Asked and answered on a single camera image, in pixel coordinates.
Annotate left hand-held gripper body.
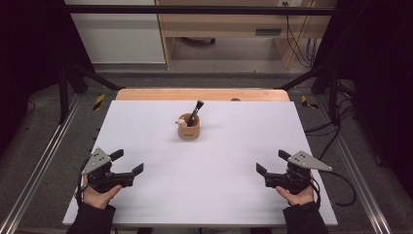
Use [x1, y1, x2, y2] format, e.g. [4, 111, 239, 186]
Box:
[81, 147, 134, 193]

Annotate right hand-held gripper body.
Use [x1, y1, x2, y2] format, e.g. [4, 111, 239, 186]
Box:
[264, 150, 334, 195]

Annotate tan cup with bear figure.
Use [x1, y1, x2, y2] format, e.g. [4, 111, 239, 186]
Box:
[174, 112, 201, 141]

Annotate black powder makeup brush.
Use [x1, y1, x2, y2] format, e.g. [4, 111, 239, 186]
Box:
[186, 99, 206, 128]

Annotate person's left hand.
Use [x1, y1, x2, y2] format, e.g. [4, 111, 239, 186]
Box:
[82, 175, 124, 210]

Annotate person's right hand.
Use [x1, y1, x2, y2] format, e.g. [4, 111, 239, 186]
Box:
[275, 174, 316, 207]

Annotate yellow black tape strip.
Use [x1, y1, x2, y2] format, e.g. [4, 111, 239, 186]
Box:
[93, 94, 106, 111]

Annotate yellow clamp right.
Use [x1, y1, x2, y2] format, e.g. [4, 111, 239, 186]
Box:
[300, 95, 319, 110]

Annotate white board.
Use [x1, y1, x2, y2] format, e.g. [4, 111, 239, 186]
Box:
[61, 99, 339, 227]

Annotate light wooden table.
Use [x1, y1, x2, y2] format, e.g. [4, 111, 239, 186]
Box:
[115, 88, 291, 102]

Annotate white cabinet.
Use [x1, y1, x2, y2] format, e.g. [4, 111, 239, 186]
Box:
[64, 0, 167, 64]

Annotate dark curtain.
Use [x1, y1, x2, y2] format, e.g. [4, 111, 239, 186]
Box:
[0, 0, 95, 157]
[311, 0, 413, 196]

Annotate beige cabinet shelf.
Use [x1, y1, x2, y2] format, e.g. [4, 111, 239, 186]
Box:
[155, 0, 339, 71]

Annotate black floor cables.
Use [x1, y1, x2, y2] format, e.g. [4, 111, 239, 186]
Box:
[305, 79, 358, 160]

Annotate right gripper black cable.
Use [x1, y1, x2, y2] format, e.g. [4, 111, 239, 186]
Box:
[311, 169, 357, 208]

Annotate aluminium floor rail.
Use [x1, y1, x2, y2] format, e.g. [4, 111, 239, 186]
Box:
[316, 97, 394, 234]
[0, 94, 82, 234]

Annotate black frame leg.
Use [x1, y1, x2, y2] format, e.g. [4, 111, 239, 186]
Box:
[279, 64, 341, 126]
[57, 61, 126, 125]

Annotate black hanging cables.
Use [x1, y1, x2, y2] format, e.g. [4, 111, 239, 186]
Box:
[282, 1, 319, 68]

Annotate black horizontal frame bar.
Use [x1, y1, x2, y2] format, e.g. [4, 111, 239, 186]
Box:
[64, 4, 339, 17]

